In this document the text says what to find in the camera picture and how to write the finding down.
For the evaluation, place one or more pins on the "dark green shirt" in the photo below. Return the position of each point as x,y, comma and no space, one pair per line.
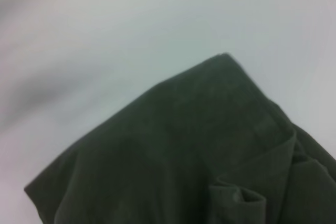
197,155

